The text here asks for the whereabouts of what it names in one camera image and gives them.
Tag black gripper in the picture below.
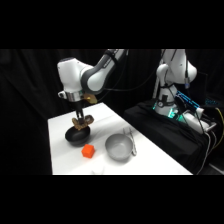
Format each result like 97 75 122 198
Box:
73 99 86 122

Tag black bowl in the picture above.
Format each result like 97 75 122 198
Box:
64 125 92 147

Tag grey bowl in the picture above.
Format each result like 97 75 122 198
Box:
104 133 134 162

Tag orange cube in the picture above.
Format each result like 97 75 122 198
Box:
81 143 97 159

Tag black curtain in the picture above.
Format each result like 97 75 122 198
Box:
0 49 224 176

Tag metal tongs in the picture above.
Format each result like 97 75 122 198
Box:
122 127 138 157

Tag black cloth covered stand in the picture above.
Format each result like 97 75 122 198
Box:
123 99 224 176

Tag blue lit control box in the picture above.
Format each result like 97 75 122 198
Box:
175 90 204 118

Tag white power strip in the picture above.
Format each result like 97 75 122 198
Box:
182 111 218 134

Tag yellowish wrist camera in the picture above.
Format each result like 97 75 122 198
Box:
82 93 99 104

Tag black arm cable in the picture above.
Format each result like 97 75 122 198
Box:
96 49 179 101

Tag white cable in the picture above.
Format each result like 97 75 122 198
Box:
196 131 215 176

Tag yellow cable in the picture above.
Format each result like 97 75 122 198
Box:
214 107 224 148

